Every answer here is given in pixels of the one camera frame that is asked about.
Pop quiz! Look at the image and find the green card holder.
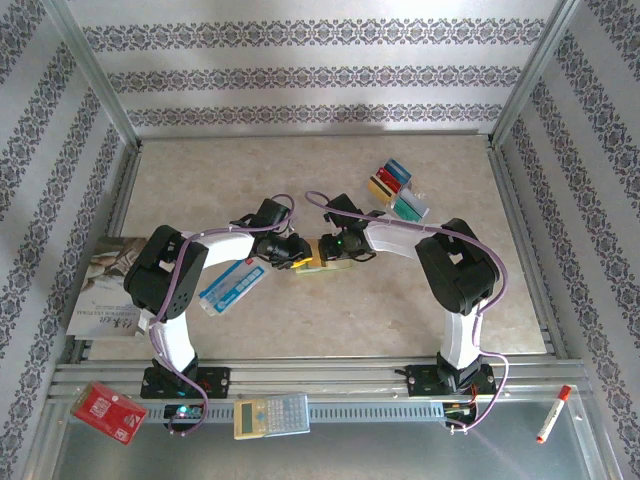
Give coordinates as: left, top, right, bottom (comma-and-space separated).
294, 236, 354, 277

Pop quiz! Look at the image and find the yellow card with dark stripe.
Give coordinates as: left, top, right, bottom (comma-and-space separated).
367, 176, 399, 206

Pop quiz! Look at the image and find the blue white card packet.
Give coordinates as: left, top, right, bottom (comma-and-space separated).
198, 259, 267, 317

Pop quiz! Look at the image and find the teal green plastic card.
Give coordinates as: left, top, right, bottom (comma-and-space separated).
390, 196, 425, 223

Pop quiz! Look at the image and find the clear acrylic card stand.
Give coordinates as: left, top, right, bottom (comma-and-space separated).
366, 156, 432, 223

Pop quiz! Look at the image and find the red plastic card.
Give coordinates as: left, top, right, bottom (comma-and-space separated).
373, 166, 404, 195

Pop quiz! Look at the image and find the grey white plastic card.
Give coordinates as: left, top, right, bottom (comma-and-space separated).
399, 187, 432, 214

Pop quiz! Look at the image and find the blue plastic card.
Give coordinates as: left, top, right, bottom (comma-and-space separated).
383, 157, 413, 183

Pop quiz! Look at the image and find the beige grey calculator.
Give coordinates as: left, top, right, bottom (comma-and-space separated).
232, 392, 312, 441

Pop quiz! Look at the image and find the circuit board with green light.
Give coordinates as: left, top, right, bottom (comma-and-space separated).
163, 401, 206, 420

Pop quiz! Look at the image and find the magazine with photo cover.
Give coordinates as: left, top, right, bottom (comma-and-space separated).
65, 235, 152, 342

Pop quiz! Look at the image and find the red cardboard box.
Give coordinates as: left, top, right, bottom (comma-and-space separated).
69, 381, 149, 446

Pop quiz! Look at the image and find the red white marker pen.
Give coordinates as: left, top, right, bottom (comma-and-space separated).
535, 384, 573, 445

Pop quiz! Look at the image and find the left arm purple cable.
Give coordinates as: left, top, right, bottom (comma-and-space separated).
143, 193, 296, 437

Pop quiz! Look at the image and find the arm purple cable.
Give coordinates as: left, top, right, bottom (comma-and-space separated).
305, 190, 511, 434
143, 193, 296, 437

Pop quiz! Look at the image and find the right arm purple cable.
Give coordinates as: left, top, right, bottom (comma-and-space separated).
305, 190, 511, 434

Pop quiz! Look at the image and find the aluminium mounting rail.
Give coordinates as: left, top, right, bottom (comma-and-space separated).
48, 355, 587, 402

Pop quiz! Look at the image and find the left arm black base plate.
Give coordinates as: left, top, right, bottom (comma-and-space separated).
139, 365, 232, 401

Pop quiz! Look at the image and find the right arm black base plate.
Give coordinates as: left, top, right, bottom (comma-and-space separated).
404, 363, 499, 399

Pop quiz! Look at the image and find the grey slotted cable duct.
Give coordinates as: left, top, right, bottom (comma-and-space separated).
144, 401, 447, 422

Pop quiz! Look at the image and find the circuit board with wires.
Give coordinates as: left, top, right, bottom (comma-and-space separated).
443, 401, 480, 420

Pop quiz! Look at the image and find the aluminium frame post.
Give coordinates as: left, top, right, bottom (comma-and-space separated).
42, 0, 145, 150
486, 0, 587, 150

